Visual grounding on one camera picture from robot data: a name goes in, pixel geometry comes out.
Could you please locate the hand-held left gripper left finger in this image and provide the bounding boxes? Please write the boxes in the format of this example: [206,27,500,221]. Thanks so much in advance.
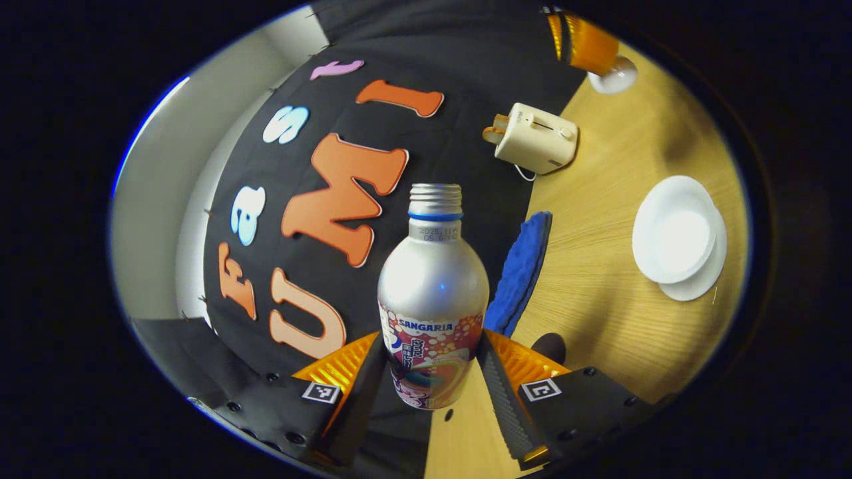
[190,331,388,466]

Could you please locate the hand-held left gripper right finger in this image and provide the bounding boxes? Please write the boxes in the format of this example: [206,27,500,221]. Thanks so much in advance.
[476,329,673,472]

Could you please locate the dark round coaster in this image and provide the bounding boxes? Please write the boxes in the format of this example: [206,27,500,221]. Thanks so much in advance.
[531,333,567,365]

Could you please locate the silver water bottle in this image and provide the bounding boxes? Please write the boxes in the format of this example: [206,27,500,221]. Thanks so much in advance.
[377,184,490,410]

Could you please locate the white teacup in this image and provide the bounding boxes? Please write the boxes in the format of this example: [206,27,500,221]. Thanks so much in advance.
[632,176,720,285]

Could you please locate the black backdrop cloth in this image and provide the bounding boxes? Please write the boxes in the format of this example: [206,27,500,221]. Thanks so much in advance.
[133,0,590,466]

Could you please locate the white toaster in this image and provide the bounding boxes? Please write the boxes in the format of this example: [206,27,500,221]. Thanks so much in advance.
[495,103,579,176]

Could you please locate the blue towel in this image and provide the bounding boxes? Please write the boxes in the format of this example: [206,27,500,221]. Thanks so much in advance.
[484,212,553,339]

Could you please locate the white saucer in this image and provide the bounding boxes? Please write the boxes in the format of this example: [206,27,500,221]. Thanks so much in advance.
[656,206,728,302]

